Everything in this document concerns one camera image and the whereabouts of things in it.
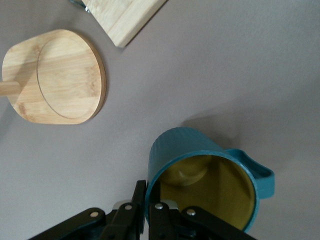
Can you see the bamboo cutting board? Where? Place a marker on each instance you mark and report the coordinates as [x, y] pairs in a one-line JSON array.
[[120, 20]]

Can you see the wooden mug rack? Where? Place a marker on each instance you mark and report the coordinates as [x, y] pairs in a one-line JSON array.
[[67, 75]]

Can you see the teal mug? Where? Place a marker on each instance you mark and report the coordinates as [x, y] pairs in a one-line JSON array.
[[185, 145]]

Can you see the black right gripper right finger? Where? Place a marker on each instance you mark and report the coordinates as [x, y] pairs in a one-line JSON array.
[[160, 220]]

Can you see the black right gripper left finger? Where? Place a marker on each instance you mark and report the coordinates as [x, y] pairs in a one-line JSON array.
[[125, 220]]

